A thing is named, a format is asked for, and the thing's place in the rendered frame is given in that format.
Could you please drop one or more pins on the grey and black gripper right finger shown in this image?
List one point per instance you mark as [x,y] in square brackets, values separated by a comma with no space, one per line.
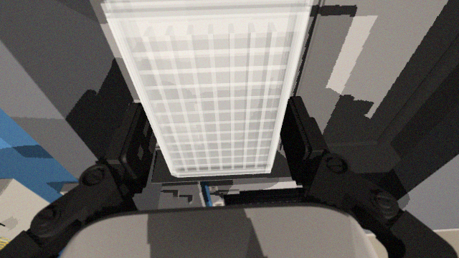
[327,179]

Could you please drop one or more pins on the clear multiwell plate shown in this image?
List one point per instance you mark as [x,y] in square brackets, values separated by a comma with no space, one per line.
[213,76]

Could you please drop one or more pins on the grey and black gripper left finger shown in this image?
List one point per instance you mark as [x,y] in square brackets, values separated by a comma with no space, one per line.
[103,189]

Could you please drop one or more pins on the black multi-well plate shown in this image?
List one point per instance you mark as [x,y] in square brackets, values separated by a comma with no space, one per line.
[270,196]

